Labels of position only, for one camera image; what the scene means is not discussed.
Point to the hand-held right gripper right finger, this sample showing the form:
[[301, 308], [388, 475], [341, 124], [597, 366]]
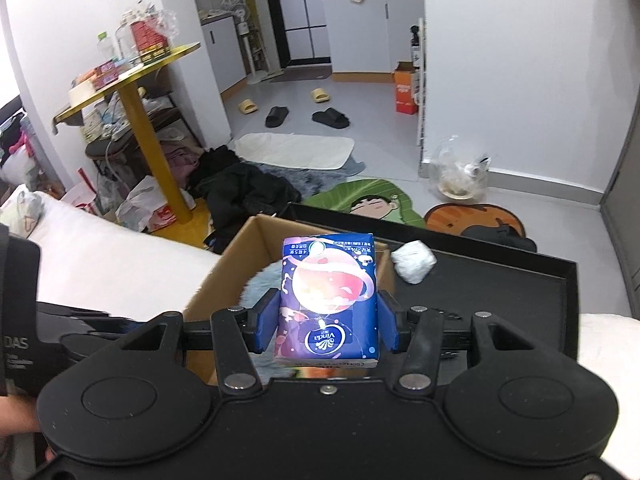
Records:
[[390, 322]]

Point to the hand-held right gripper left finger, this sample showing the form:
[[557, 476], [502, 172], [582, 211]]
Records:
[[267, 322]]

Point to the light blue fluffy cloth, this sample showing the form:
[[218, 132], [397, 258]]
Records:
[[260, 282]]

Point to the brown cardboard box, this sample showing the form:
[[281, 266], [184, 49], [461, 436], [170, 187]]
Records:
[[220, 300]]

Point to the blue tissue packet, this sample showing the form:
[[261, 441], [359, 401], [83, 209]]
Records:
[[325, 300]]

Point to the black tray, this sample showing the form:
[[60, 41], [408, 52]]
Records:
[[500, 290]]

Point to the person's left hand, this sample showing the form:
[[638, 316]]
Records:
[[17, 415]]

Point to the white crumpled plastic bag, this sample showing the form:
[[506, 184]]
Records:
[[30, 212]]

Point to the white fleece blanket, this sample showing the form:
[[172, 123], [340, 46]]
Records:
[[115, 270]]

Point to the orange round rug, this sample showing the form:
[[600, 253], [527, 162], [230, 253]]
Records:
[[450, 215]]

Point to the green cartoon rug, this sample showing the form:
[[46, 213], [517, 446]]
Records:
[[365, 200]]

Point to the black bag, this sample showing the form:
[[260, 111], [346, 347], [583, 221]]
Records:
[[500, 237]]

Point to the black clothes pile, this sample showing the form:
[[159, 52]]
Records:
[[240, 185]]

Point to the grey fluffy rug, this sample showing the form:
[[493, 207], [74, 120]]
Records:
[[330, 180]]

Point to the white and red plastic bag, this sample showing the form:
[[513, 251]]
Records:
[[147, 207]]

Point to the clear plastic bag with bowl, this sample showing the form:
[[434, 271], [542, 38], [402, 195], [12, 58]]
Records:
[[460, 172]]

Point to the white floor mat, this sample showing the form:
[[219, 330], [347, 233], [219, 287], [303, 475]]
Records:
[[295, 150]]

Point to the black slipper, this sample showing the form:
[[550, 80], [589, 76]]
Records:
[[277, 116], [331, 117]]

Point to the yellow round table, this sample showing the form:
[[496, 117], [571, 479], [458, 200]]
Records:
[[145, 135]]

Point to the yellow slipper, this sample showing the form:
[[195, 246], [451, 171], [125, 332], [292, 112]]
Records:
[[247, 106], [320, 95]]

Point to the orange carton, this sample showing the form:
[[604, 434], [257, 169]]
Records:
[[405, 90]]

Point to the grey cabinet panel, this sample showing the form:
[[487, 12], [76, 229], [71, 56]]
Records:
[[622, 220]]

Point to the pink small box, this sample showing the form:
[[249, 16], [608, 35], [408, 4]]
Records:
[[107, 71]]

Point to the green capped plastic bottle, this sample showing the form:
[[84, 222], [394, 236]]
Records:
[[106, 49]]

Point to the small white cabinet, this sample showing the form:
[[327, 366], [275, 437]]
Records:
[[222, 50]]

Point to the white standing fan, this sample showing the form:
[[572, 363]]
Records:
[[247, 45]]

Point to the black spray bottle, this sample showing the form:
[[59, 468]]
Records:
[[414, 45]]

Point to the clear plastic bottle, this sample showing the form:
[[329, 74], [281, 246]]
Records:
[[125, 42]]

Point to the white kitchen cabinet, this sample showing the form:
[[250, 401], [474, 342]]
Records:
[[365, 30]]

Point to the red box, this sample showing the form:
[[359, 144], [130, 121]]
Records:
[[149, 40]]

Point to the black framed sliding door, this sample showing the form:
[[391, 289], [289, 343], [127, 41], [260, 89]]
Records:
[[300, 10]]

